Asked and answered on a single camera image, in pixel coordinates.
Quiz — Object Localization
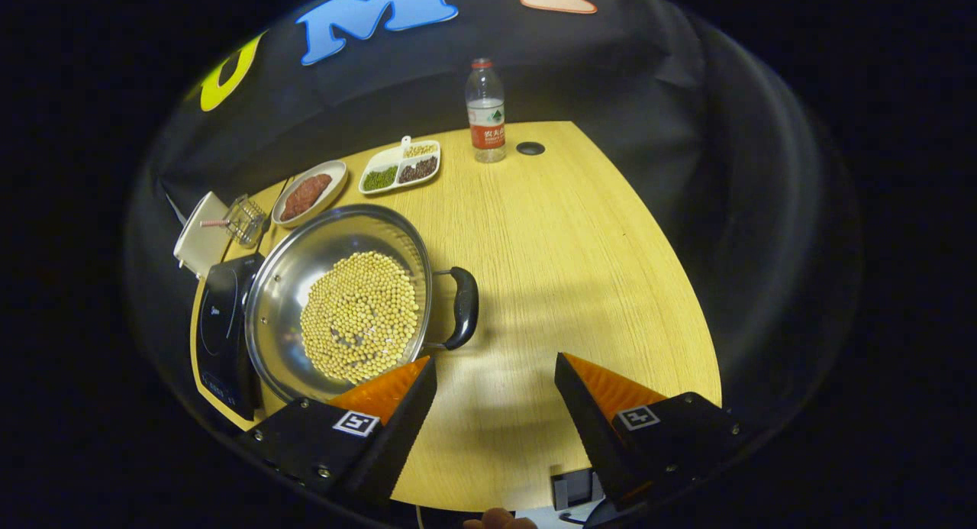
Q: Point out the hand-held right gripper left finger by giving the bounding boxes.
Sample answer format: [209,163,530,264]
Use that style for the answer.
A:
[240,355,438,507]

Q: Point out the white divided dish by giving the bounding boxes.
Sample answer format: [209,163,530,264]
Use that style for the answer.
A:
[358,136,442,195]

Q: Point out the black induction cooktop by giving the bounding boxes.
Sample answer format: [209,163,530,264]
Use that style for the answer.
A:
[197,253,266,421]

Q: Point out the wire mesh basket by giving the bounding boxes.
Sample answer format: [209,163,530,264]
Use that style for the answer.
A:
[226,195,268,247]

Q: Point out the clear plastic water bottle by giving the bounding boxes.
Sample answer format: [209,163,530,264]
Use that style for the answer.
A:
[466,58,507,163]

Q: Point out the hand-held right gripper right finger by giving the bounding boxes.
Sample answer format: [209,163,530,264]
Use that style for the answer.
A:
[554,352,745,512]

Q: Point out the heap of dark beans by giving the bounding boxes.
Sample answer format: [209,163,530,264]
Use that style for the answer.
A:
[398,156,439,183]

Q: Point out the white oval plate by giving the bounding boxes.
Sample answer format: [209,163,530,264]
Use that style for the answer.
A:
[272,160,350,228]

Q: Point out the stainless steel pot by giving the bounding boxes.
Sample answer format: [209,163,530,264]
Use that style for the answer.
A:
[244,204,480,404]

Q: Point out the white toaster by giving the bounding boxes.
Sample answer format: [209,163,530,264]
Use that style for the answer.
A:
[173,191,234,279]

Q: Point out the heap of soybeans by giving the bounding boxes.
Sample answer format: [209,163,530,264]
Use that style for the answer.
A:
[300,251,421,385]

